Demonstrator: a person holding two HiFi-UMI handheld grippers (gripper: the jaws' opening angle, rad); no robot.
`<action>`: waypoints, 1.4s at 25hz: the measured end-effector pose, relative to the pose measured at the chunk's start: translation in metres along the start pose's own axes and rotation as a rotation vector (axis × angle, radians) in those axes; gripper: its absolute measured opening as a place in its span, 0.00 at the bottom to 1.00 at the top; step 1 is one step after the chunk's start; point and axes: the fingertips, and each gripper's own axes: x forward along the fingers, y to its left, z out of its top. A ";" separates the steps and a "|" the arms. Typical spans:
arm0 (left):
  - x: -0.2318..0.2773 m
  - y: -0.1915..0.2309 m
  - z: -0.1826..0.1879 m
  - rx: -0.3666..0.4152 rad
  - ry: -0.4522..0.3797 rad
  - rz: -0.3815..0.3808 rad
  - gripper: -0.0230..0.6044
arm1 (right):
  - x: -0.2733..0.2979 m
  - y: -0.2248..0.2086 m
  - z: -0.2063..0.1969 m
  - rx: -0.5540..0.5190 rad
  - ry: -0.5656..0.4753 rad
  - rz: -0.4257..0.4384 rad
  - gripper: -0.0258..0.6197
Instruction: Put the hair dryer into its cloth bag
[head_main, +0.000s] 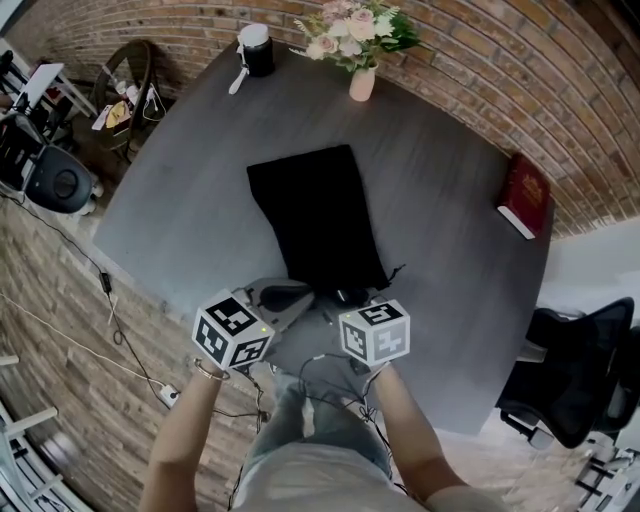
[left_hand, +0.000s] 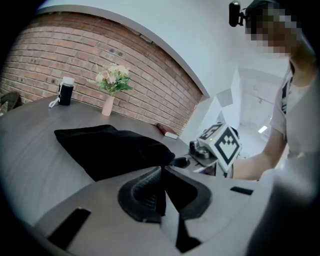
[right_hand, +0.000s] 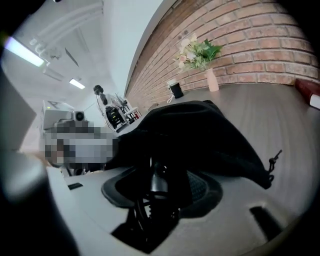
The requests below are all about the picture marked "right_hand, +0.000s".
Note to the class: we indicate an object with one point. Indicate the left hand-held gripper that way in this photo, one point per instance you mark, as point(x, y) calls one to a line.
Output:
point(57, 115)

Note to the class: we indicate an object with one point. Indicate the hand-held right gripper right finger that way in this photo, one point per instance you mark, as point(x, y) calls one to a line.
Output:
point(87, 200)

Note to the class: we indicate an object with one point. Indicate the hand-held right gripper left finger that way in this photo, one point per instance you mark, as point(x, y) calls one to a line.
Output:
point(15, 175)

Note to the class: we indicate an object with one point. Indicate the ceiling light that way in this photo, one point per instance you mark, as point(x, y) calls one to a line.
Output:
point(25, 52)
point(77, 83)

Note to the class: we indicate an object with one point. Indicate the white desk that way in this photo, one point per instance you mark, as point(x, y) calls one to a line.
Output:
point(131, 110)

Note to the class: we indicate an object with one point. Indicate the white ceiling pipes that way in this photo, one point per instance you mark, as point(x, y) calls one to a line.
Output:
point(65, 22)

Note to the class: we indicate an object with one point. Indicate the black cylinder with white lid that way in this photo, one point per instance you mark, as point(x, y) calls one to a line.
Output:
point(177, 90)

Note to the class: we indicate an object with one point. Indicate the artificial flower bouquet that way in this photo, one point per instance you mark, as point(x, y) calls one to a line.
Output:
point(197, 53)

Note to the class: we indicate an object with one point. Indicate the pink ceramic vase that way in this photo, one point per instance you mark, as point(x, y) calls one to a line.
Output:
point(212, 81)

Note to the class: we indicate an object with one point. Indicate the red hardcover book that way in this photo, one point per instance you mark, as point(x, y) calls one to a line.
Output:
point(307, 91)

